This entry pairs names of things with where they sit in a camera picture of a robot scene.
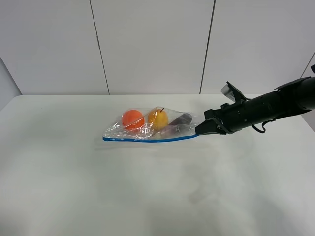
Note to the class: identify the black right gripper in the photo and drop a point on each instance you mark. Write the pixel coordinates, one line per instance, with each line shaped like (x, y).
(231, 118)

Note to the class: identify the clear zip bag blue seal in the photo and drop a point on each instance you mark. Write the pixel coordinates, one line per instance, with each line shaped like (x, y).
(117, 133)

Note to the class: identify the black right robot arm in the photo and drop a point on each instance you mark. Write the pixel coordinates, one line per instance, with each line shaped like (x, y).
(291, 99)

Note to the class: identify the dark purple eggplant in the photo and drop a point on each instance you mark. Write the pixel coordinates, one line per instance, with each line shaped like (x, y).
(177, 127)

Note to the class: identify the yellow pear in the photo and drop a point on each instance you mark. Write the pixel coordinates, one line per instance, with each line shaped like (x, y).
(158, 119)

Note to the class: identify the orange fruit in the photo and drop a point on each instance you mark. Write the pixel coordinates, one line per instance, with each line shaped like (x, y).
(132, 120)

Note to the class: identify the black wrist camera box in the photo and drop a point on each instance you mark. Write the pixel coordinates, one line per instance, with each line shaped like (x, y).
(231, 92)

